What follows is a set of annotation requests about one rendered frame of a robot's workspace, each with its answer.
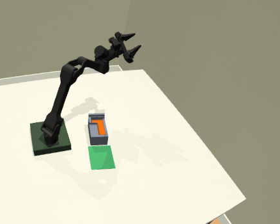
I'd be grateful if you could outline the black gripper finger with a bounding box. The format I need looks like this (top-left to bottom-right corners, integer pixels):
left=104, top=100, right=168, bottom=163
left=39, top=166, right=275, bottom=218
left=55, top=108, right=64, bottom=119
left=120, top=33, right=135, bottom=41
left=127, top=45, right=141, bottom=59

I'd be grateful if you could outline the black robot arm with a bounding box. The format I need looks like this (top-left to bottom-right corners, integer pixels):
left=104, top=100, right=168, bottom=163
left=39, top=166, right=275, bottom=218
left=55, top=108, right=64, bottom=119
left=40, top=36, right=122, bottom=147

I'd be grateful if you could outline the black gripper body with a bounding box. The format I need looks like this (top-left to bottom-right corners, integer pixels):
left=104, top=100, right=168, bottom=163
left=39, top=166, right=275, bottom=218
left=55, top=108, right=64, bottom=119
left=109, top=32, right=133, bottom=63

